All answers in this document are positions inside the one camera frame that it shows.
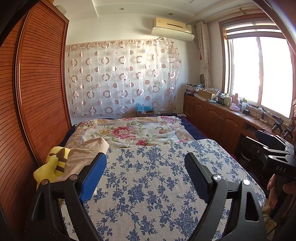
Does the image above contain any sheer circle-patterned curtain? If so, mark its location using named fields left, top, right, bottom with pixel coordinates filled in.
left=65, top=39, right=182, bottom=117

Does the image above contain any yellow plush toy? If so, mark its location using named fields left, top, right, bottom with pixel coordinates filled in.
left=33, top=146, right=71, bottom=205

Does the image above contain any black charger with cables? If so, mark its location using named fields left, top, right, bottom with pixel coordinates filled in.
left=242, top=107, right=271, bottom=121

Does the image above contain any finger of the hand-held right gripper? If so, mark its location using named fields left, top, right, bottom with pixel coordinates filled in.
left=255, top=129, right=292, bottom=149
left=244, top=136, right=270, bottom=168

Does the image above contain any wooden side cabinet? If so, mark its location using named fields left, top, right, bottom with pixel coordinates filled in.
left=183, top=92, right=296, bottom=160

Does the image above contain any dark blue bed sheet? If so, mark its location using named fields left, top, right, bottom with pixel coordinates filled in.
left=179, top=115, right=210, bottom=142

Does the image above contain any wooden slatted wardrobe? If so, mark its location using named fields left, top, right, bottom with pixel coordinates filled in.
left=0, top=0, right=73, bottom=232

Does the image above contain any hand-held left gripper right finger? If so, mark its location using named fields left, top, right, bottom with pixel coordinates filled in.
left=184, top=152, right=267, bottom=241

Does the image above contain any pink figurine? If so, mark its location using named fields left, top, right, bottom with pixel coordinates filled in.
left=230, top=93, right=241, bottom=113

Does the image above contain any pile of papers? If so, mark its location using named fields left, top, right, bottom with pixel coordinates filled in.
left=186, top=82, right=204, bottom=95

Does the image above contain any person's right hand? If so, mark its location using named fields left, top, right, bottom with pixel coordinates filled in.
left=267, top=173, right=296, bottom=209

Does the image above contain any small black tripod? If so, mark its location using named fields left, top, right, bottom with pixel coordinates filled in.
left=271, top=118, right=284, bottom=133
left=284, top=126, right=295, bottom=141

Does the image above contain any open cardboard box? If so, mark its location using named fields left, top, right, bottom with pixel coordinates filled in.
left=198, top=89, right=219, bottom=100

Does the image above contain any beige printed t-shirt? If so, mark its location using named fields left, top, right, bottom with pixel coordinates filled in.
left=55, top=137, right=110, bottom=184

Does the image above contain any wall air conditioner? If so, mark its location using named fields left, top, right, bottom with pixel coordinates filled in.
left=151, top=17, right=195, bottom=42

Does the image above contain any blue floral bed cloth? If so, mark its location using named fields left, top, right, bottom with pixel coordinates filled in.
left=58, top=138, right=265, bottom=241

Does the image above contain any pink floral blanket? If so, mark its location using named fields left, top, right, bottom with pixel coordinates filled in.
left=65, top=115, right=196, bottom=150

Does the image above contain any white window curtain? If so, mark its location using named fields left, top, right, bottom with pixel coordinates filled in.
left=196, top=21, right=212, bottom=88

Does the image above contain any blue toy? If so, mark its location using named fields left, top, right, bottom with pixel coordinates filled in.
left=134, top=102, right=154, bottom=112

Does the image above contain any wooden-framed window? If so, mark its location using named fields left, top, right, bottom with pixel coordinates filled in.
left=219, top=18, right=295, bottom=122

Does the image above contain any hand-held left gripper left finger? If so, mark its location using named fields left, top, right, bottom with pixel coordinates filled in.
left=24, top=152, right=107, bottom=241

